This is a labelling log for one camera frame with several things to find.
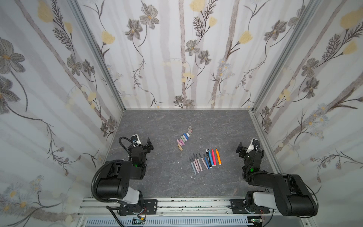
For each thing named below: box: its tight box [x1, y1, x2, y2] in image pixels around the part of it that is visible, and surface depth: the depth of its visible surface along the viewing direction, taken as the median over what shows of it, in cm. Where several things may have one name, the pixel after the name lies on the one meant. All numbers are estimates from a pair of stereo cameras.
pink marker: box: [211, 148, 217, 166], surface depth 93 cm
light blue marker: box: [207, 149, 215, 167], surface depth 92 cm
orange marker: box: [215, 148, 222, 166], surface depth 95 cm
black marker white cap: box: [205, 148, 213, 169], surface depth 92 cm
